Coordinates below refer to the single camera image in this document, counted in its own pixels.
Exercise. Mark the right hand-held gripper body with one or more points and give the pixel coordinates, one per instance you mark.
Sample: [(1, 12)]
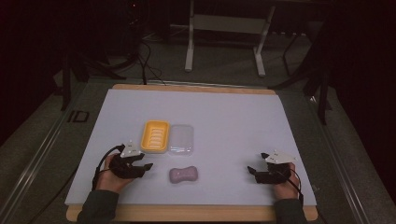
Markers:
[(275, 169)]

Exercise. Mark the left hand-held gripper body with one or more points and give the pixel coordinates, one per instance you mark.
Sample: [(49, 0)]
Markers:
[(124, 169)]

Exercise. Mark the person's left hand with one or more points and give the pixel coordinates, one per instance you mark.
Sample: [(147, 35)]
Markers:
[(109, 180)]

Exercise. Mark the person's right hand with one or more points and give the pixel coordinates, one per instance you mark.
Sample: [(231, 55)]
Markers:
[(288, 186)]

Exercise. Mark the yellow soap dish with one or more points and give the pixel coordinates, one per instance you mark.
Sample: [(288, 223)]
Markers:
[(155, 137)]

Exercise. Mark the pink bone-shaped sponge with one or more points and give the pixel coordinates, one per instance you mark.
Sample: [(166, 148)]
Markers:
[(183, 174)]

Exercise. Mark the white table mat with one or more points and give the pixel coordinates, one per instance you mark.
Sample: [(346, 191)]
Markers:
[(224, 140)]

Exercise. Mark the clear plastic soap dish lid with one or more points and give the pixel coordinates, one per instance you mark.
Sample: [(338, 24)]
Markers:
[(181, 140)]

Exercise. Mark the black metal stand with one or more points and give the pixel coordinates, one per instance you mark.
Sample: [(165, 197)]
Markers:
[(81, 71), (320, 87)]

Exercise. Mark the white metal table frame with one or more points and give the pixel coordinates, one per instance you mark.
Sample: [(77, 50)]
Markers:
[(230, 23)]

